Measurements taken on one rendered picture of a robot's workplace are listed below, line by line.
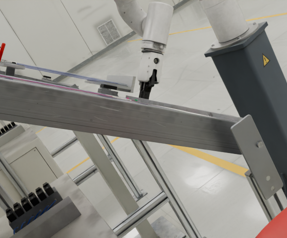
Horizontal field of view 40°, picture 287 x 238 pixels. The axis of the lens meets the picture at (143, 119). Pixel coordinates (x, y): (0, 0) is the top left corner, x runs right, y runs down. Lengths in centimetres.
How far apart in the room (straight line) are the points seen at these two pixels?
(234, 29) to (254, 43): 9
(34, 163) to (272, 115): 124
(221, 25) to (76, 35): 760
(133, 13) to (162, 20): 13
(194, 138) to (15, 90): 32
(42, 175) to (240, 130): 157
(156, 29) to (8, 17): 758
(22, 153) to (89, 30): 707
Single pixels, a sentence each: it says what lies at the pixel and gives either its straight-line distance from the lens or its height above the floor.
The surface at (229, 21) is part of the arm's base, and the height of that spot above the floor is 77.
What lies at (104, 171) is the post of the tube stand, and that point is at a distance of 168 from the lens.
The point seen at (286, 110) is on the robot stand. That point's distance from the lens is 160.
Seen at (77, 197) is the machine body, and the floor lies 62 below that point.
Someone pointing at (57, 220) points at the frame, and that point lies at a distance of 104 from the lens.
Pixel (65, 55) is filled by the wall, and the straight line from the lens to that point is 888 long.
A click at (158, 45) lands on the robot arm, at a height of 84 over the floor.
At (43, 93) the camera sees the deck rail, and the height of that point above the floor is 98.
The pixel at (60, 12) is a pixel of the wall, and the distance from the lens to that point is 893.
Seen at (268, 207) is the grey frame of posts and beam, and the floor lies 57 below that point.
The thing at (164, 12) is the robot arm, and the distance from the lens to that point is 131.
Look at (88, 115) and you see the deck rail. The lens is 64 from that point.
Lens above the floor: 106
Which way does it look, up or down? 18 degrees down
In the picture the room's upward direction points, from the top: 30 degrees counter-clockwise
